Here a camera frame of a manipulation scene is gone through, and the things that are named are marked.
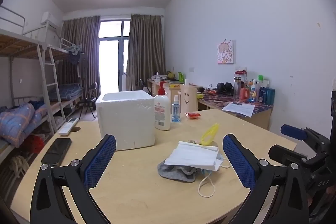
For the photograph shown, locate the black headphones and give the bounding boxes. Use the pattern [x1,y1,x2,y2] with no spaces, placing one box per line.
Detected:
[216,83,234,96]

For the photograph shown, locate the blue spray bottle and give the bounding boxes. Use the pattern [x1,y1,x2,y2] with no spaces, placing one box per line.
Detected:
[172,95,181,123]

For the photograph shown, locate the white air conditioner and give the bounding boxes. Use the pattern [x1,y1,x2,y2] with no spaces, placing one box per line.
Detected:
[41,11,60,29]

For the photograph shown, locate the blue plaid quilt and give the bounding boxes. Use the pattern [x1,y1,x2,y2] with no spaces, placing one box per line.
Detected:
[1,102,47,148]

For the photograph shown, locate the white remote control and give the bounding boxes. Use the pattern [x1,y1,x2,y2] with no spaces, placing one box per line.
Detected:
[58,118,79,136]

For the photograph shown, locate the gray sock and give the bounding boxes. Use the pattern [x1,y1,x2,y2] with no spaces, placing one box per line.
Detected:
[157,161,200,183]

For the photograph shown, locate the glass balcony door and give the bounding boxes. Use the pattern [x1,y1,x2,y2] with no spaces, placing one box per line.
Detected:
[98,19,130,94]

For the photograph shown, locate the left brown curtain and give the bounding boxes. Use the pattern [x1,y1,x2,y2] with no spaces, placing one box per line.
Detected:
[57,16,100,94]

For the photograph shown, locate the black smartphone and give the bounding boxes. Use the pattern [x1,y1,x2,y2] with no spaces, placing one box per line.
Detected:
[41,138,72,167]

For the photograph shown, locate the red snack packet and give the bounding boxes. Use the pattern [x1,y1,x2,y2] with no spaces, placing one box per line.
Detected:
[185,112,201,119]

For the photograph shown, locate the white lotion pump bottle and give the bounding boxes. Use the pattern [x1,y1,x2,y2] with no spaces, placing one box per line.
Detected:
[154,81,170,131]

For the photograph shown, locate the black folding chair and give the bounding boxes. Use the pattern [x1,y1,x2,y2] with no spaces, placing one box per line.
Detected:
[79,82,98,119]

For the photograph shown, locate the wooden smiley chair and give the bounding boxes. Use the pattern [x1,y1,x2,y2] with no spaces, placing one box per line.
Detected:
[179,85,198,115]

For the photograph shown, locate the brown curtain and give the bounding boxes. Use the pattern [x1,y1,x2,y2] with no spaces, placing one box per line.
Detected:
[57,16,100,94]
[126,14,166,91]

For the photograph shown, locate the pink cartoon wall picture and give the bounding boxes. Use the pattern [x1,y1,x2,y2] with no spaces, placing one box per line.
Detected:
[217,40,234,64]

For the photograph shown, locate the yellow foam net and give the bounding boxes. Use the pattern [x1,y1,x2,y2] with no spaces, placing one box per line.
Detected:
[200,123,220,146]

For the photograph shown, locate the white printed paper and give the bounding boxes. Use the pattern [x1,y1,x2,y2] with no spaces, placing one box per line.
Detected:
[222,102,255,118]

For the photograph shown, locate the white styrofoam box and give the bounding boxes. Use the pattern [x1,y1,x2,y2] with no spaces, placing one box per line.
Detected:
[96,90,155,151]

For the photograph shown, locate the metal bunk bed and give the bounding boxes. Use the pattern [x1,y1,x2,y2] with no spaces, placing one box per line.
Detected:
[1,6,82,204]

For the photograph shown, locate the white tissue stack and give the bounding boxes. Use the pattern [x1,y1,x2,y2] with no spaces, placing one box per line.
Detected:
[164,141,224,171]

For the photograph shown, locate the wooden desk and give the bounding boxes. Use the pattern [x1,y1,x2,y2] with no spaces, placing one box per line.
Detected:
[162,81,273,130]

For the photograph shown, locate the right brown curtain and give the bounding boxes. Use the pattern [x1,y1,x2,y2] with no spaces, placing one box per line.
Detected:
[126,14,166,91]

